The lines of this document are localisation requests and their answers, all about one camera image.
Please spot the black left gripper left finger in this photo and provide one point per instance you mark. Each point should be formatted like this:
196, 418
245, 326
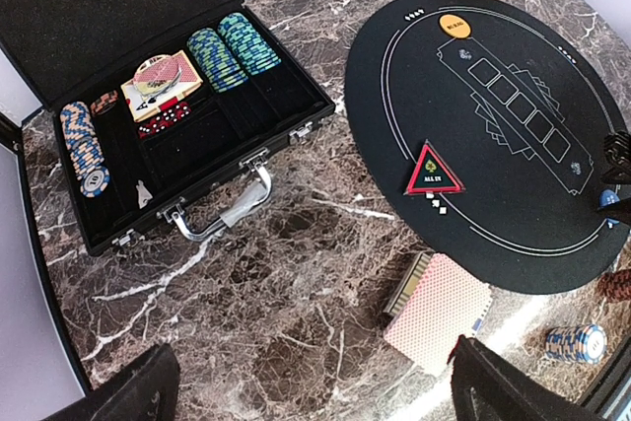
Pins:
145, 389

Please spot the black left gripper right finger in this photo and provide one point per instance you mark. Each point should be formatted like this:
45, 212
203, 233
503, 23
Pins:
510, 392

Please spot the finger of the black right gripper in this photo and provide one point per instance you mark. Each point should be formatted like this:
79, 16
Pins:
616, 148

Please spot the blue small blind button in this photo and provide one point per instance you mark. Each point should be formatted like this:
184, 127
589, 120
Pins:
608, 197

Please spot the brown white chip stack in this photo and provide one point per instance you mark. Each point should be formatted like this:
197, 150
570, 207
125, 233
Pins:
615, 286

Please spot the red triangular all-in button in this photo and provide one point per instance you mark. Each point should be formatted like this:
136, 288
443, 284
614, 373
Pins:
432, 174

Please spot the orange big blind button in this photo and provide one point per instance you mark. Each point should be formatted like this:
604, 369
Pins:
455, 26

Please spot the red playing card deck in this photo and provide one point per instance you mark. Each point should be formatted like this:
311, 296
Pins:
436, 302

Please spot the blue white chip stack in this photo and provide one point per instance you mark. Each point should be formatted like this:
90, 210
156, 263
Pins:
585, 344

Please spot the round black poker mat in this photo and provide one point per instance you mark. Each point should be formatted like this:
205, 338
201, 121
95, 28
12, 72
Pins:
516, 112

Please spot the blue tan chip row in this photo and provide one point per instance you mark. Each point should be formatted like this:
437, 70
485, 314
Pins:
84, 148

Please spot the red dice row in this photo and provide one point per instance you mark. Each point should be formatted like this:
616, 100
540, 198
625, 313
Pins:
163, 120

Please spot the brown chip row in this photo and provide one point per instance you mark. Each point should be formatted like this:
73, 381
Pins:
104, 103

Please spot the black poker chip case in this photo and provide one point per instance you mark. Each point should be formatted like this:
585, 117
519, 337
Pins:
204, 173

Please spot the boxed card deck in case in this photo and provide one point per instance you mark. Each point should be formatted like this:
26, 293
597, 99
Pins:
160, 81

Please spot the green chip row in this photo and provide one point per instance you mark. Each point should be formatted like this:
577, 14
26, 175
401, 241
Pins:
216, 60

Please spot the teal chip row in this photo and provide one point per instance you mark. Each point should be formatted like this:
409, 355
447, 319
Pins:
251, 49

